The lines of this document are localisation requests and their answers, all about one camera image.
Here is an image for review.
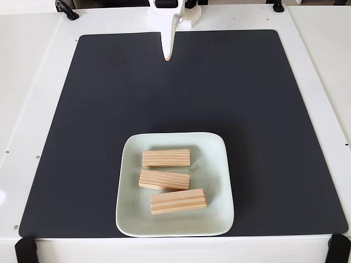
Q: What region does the black rubber mat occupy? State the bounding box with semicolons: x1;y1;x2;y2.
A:
18;29;349;238

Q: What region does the pale green square plate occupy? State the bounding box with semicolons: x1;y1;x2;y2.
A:
115;132;235;238

